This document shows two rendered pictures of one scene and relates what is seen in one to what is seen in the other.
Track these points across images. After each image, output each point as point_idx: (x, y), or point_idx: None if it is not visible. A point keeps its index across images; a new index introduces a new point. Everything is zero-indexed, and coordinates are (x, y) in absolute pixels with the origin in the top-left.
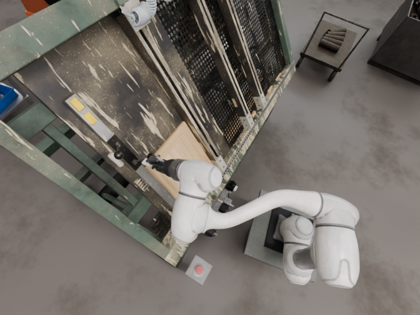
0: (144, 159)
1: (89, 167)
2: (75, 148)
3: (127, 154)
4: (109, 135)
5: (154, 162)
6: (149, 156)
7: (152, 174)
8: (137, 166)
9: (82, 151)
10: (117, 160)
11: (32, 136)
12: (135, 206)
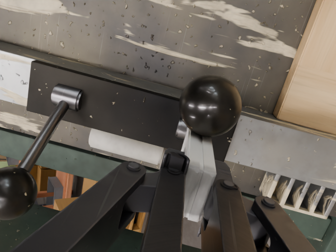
0: (185, 136)
1: (99, 179)
2: (29, 144)
3: (137, 116)
4: (25, 77)
5: (139, 251)
6: (185, 118)
7: (332, 140)
8: (221, 142)
9: (49, 145)
10: (124, 149)
11: None
12: (327, 247)
